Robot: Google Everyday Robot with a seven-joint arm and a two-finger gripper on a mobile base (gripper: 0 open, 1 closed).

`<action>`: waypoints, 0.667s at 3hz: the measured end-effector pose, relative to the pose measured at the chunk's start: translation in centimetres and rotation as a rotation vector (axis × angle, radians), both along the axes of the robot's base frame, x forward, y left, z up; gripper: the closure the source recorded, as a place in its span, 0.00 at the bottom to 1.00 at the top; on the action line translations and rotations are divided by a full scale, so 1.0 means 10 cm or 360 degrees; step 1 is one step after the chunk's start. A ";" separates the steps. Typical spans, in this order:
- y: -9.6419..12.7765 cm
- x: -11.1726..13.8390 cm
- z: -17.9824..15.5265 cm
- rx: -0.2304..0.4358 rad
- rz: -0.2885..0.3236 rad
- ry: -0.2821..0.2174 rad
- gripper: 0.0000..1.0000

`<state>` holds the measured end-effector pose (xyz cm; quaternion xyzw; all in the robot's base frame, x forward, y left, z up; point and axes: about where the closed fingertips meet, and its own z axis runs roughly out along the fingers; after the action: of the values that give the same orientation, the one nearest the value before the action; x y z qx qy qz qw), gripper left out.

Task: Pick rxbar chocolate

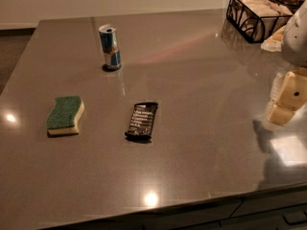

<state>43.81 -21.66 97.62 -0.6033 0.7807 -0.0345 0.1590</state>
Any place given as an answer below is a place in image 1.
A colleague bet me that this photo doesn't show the black wire napkin basket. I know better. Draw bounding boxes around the black wire napkin basket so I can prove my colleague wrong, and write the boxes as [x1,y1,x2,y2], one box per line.
[225,0,295,44]

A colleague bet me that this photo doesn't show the green yellow sponge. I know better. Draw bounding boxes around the green yellow sponge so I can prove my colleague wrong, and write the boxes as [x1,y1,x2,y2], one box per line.
[46,96,84,136]

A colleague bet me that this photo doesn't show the dark cabinet drawer handle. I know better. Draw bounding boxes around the dark cabinet drawer handle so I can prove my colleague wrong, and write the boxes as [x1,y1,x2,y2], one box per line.
[283,211,307,225]

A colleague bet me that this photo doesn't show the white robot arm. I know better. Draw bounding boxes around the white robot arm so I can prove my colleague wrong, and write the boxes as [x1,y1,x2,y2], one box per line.
[263,1,307,130]

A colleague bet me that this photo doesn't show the black rxbar chocolate bar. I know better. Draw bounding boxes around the black rxbar chocolate bar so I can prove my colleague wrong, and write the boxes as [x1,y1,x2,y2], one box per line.
[125,102,158,142]

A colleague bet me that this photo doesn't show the white napkins stack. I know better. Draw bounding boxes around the white napkins stack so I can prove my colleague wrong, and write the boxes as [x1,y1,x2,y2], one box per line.
[232,0,293,42]

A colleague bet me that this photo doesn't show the blue silver energy drink can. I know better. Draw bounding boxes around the blue silver energy drink can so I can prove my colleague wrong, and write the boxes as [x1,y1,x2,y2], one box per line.
[99,24,122,71]

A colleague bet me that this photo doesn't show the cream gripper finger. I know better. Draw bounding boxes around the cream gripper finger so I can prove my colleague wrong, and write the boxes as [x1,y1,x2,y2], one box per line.
[266,67,307,127]

